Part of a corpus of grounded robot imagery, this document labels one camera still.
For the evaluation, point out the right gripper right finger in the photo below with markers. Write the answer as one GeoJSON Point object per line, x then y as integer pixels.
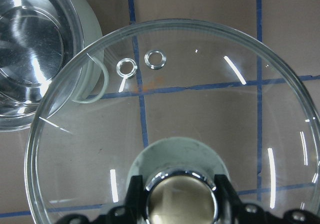
{"type": "Point", "coordinates": [230, 206]}

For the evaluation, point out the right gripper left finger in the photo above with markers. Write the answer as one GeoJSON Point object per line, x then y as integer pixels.
{"type": "Point", "coordinates": [136, 199]}

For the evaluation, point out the glass pot lid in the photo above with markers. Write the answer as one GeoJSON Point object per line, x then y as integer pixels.
{"type": "Point", "coordinates": [176, 101]}

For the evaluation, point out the pale green steel pot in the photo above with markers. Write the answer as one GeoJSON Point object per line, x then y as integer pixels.
{"type": "Point", "coordinates": [38, 38]}

